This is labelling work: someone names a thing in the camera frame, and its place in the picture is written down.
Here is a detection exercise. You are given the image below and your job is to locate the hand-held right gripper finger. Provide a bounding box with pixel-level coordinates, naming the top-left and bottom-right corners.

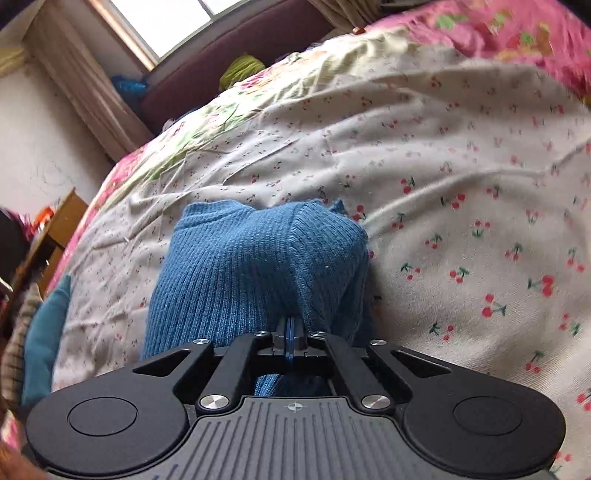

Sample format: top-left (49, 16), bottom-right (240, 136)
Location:
top-left (292, 318), bottom-right (455, 412)
top-left (131, 318), bottom-right (293, 414)

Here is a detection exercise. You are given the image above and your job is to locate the blue knit sweater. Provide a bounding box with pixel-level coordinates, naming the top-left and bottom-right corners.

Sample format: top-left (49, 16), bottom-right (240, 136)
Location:
top-left (141, 198), bottom-right (380, 398)

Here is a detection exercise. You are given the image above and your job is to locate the white cherry print sheet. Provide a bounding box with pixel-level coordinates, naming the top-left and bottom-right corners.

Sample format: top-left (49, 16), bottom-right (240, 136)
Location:
top-left (51, 28), bottom-right (591, 480)

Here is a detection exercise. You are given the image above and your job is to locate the teal folded cloth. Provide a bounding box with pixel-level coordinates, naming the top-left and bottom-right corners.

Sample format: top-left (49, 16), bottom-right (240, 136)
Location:
top-left (21, 274), bottom-right (73, 408)

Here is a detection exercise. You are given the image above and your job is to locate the wooden nightstand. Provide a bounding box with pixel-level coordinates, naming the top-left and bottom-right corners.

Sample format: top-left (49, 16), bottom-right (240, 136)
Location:
top-left (9, 187), bottom-right (90, 298)

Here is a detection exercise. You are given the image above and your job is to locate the beige striped folded garment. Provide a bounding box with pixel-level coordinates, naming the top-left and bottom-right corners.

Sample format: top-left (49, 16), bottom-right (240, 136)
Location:
top-left (0, 281), bottom-right (45, 409)

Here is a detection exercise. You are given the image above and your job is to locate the yellow-green cloth bundle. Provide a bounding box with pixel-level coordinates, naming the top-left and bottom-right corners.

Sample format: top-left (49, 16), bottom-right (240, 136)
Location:
top-left (218, 54), bottom-right (267, 91)

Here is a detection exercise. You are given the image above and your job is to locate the blue yarn bundle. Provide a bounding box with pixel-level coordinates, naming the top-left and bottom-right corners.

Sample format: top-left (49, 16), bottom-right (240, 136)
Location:
top-left (111, 74), bottom-right (151, 117)

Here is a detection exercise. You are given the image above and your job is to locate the purple headboard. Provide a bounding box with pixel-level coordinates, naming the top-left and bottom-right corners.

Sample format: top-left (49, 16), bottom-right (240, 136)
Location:
top-left (139, 0), bottom-right (354, 136)

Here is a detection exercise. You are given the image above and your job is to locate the beige curtain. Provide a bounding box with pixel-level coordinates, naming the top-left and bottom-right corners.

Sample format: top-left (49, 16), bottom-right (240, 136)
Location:
top-left (23, 0), bottom-right (157, 163)

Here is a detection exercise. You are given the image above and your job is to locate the window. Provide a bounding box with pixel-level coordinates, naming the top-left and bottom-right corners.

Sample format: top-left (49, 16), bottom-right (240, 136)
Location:
top-left (88, 0), bottom-right (247, 71)

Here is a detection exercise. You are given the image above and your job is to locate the pink floral blanket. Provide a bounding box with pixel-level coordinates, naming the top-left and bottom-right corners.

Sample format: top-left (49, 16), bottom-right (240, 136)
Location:
top-left (0, 0), bottom-right (591, 462)

